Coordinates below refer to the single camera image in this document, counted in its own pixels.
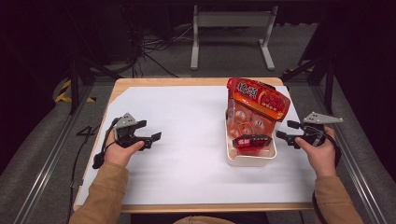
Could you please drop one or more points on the aluminium rail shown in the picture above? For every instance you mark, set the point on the aluminium rail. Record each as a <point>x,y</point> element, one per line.
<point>46,168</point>
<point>358,168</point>

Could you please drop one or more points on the small red and black packet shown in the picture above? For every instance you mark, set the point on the small red and black packet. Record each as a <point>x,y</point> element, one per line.
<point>250,142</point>

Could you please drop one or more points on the large orange seasoning packet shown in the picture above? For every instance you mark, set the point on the large orange seasoning packet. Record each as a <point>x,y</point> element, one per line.
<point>255,109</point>

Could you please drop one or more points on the grey metal stand frame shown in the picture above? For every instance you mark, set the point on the grey metal stand frame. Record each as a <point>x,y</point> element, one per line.
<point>233,19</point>

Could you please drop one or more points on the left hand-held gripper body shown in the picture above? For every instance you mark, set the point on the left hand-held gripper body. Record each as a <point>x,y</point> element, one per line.
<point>127,135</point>

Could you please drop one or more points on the white paper sheet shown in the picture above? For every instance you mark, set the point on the white paper sheet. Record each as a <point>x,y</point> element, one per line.
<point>186,124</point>

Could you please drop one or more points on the black metal stand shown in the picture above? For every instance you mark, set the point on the black metal stand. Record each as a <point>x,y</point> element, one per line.
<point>74,81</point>
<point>328,81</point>

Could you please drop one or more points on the person's left hand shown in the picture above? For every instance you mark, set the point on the person's left hand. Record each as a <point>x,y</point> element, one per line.
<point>120,154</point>

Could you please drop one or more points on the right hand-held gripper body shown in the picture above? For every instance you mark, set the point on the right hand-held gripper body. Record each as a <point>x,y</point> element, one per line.
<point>309,133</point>

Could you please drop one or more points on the white compartment box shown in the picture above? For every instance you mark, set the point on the white compartment box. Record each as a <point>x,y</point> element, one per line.
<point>249,158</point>

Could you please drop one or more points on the person's right hand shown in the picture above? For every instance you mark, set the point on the person's right hand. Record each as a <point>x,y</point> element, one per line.
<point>320,155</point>

